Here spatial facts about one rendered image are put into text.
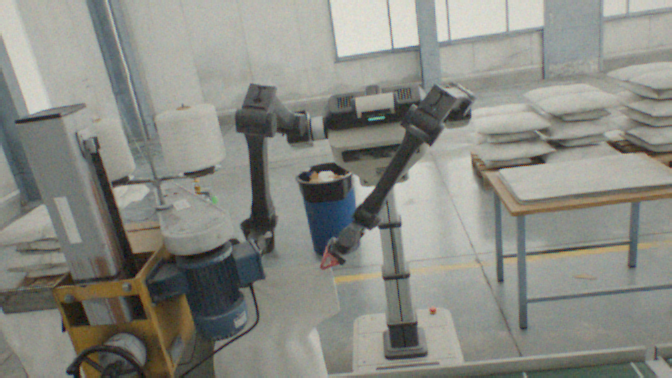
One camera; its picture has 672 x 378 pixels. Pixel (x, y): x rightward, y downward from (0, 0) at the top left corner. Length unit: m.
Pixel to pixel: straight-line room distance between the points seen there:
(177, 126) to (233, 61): 8.50
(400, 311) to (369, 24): 7.51
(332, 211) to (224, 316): 2.59
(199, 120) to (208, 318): 0.52
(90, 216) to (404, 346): 1.70
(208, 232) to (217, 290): 0.17
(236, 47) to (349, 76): 2.11
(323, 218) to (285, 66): 6.02
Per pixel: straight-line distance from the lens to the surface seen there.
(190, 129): 1.39
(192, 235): 1.31
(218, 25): 9.87
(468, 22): 9.72
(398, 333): 2.56
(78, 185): 1.32
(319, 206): 3.93
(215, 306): 1.43
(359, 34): 9.55
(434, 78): 9.28
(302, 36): 9.61
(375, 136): 1.95
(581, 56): 10.29
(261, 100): 1.47
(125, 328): 1.47
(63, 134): 1.30
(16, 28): 8.43
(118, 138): 1.54
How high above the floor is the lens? 1.90
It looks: 20 degrees down
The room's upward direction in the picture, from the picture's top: 9 degrees counter-clockwise
